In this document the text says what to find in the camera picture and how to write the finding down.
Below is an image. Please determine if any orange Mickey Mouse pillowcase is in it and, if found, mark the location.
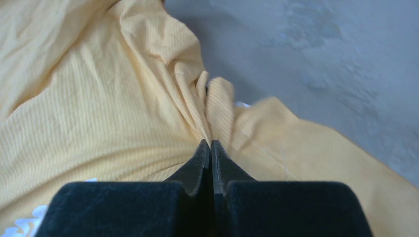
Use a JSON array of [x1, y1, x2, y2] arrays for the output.
[[0, 0, 419, 237]]

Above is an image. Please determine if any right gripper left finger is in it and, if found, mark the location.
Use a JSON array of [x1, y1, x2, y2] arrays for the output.
[[36, 141, 212, 237]]

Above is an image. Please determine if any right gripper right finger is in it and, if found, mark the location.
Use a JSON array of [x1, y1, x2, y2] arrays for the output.
[[211, 140, 373, 237]]

